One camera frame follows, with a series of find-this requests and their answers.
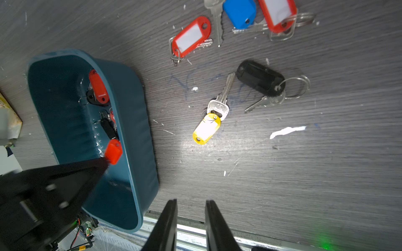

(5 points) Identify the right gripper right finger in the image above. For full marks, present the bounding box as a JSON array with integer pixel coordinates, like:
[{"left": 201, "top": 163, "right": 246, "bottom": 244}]
[{"left": 205, "top": 200, "right": 241, "bottom": 251}]

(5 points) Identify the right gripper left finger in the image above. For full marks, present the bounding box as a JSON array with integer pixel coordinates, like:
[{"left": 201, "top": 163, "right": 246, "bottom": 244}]
[{"left": 142, "top": 199, "right": 178, "bottom": 251}]

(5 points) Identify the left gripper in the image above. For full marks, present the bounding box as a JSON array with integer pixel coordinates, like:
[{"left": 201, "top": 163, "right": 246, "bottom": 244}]
[{"left": 1, "top": 158, "right": 110, "bottom": 251}]

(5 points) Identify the red tag key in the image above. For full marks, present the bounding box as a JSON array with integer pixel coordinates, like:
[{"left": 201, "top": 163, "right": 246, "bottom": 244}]
[
  {"left": 169, "top": 16, "right": 213, "bottom": 67},
  {"left": 104, "top": 139, "right": 123, "bottom": 165},
  {"left": 258, "top": 0, "right": 316, "bottom": 41}
]

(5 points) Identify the teal plastic storage box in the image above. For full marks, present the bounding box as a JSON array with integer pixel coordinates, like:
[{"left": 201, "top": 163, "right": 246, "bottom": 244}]
[{"left": 26, "top": 49, "right": 159, "bottom": 233}]

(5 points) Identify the yellow white tag key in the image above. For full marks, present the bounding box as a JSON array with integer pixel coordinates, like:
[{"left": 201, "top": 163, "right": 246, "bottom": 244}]
[{"left": 193, "top": 72, "right": 236, "bottom": 145}]

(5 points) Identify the black tag key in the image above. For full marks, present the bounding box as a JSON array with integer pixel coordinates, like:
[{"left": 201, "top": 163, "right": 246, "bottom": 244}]
[{"left": 236, "top": 60, "right": 311, "bottom": 113}]

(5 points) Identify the blue tag key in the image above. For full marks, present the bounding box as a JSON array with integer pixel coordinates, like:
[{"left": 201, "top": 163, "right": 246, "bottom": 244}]
[{"left": 204, "top": 0, "right": 268, "bottom": 47}]

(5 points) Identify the pile of keys in box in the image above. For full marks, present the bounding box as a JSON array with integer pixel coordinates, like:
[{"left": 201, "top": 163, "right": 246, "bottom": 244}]
[{"left": 78, "top": 69, "right": 119, "bottom": 140}]

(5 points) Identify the tissue packet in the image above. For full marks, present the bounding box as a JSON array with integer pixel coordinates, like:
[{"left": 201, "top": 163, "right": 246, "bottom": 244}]
[{"left": 1, "top": 94, "right": 23, "bottom": 147}]

